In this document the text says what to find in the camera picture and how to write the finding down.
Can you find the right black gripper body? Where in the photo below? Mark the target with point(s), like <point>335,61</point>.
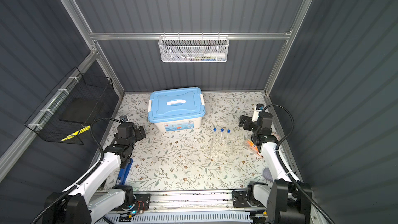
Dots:
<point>250,125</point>

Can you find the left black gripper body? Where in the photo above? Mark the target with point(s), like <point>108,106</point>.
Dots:
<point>138,136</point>

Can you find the blue-capped test tube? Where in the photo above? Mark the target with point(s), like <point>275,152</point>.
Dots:
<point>221,136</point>
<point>228,137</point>
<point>214,139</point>

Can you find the blue plastic bin lid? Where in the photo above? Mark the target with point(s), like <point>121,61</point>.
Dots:
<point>176,104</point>

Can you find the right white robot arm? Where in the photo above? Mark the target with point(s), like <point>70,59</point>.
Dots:
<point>288,199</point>

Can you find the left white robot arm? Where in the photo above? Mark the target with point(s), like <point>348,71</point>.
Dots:
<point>74,204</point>

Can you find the coloured marker pack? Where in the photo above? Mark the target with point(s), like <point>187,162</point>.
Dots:
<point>253,148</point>

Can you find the clear acrylic tube rack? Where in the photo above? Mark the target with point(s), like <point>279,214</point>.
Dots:
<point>221,150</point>

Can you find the white plastic storage bin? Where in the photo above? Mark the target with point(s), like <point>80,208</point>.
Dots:
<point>179,125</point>

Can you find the white bottle in basket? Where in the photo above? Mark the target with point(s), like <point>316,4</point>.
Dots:
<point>216,55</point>

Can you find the blue handled tool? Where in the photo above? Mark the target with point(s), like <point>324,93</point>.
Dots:
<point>123,173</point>

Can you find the black wire mesh basket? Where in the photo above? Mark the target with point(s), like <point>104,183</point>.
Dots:
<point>65,119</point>

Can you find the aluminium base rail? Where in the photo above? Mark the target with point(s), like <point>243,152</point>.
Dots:
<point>200,200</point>

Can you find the white wire mesh basket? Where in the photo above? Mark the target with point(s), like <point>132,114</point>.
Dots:
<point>192,50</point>

